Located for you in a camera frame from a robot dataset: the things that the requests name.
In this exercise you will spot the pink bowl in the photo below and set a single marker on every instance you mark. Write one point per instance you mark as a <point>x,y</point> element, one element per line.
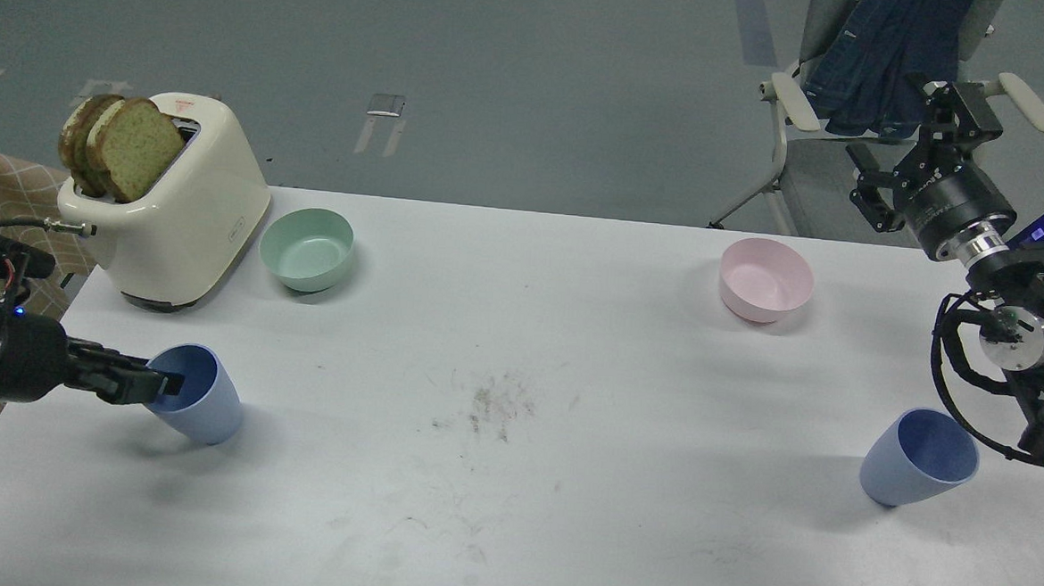
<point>762,280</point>

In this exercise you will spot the brown patterned cloth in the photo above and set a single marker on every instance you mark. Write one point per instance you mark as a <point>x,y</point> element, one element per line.
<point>30,190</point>

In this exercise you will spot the cream toaster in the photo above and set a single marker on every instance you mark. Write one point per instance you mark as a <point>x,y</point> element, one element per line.
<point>170,248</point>

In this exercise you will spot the grey office chair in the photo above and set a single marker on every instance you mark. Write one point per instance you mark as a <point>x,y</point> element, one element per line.
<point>834,188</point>

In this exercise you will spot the back bread slice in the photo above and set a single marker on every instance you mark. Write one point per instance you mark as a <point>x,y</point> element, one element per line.
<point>72,142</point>

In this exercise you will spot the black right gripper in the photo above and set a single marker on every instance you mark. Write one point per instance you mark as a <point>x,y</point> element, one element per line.
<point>937,191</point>

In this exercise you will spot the blue cup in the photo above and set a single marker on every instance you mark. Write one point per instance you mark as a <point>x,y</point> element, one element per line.
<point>924,453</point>
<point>207,409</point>

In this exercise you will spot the blue denim jacket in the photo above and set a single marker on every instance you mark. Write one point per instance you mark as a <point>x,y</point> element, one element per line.
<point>861,84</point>

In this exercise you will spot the front bread slice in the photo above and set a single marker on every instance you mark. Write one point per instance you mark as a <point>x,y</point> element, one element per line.
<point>130,146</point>

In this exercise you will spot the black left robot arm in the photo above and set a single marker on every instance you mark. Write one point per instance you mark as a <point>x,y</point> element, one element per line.
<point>21,263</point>

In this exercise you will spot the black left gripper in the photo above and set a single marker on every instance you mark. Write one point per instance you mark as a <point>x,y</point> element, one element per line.
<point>37,356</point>

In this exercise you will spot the green bowl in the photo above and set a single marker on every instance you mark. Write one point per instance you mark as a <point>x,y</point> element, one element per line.
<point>309,250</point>

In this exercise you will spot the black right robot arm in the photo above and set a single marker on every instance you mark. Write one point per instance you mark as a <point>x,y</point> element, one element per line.
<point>992,334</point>

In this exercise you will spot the bread slice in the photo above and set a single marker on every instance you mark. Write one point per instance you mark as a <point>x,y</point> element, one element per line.
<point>72,142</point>
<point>130,146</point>

